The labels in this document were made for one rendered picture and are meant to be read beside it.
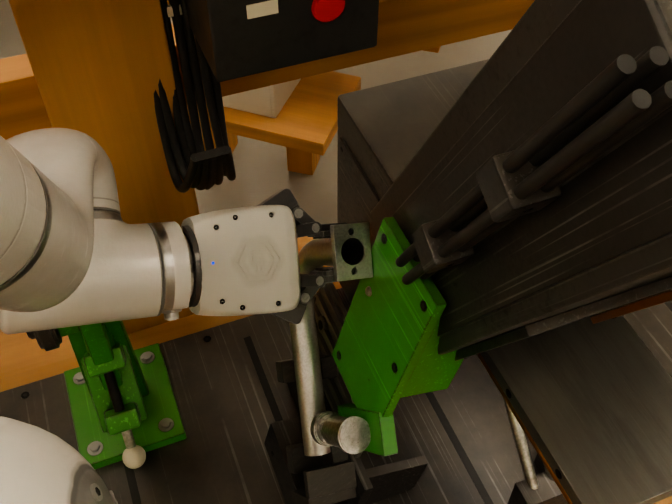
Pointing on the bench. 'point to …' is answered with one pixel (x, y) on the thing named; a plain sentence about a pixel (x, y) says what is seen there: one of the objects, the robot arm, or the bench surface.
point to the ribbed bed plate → (333, 309)
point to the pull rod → (133, 456)
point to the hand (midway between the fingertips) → (336, 252)
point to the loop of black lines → (214, 168)
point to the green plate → (393, 332)
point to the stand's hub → (47, 339)
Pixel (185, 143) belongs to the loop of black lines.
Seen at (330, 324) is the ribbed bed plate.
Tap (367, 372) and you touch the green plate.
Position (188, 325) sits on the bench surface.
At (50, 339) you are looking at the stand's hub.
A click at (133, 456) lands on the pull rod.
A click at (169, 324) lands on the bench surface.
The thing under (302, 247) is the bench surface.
